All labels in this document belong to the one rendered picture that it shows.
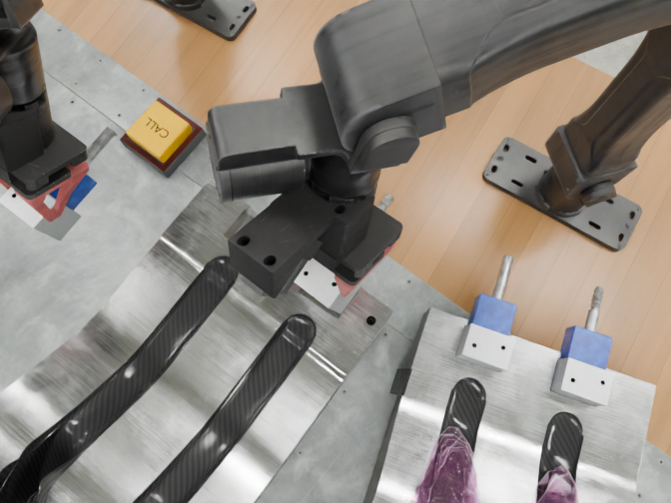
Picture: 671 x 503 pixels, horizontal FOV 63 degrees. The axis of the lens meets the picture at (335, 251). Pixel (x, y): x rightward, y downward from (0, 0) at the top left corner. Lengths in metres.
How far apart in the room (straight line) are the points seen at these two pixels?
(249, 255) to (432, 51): 0.18
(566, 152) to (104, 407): 0.55
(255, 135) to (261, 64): 0.48
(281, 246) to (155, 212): 0.39
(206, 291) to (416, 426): 0.27
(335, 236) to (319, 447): 0.32
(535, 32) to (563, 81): 0.53
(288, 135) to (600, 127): 0.32
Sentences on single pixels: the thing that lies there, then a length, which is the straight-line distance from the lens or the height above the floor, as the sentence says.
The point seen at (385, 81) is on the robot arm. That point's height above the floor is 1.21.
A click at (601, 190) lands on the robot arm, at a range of 0.64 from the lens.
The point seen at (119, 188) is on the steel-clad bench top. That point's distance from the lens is 0.78.
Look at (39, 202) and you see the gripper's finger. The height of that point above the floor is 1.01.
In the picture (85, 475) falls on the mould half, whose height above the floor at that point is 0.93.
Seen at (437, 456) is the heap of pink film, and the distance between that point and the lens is 0.60.
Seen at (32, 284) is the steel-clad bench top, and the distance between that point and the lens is 0.79.
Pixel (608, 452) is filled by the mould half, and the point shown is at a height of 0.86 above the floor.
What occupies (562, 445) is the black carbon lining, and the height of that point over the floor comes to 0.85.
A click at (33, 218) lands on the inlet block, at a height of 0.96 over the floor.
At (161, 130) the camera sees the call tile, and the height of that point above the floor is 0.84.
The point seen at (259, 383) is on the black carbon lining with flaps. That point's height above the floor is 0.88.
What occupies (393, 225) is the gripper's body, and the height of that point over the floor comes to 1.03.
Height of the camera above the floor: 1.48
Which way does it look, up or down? 75 degrees down
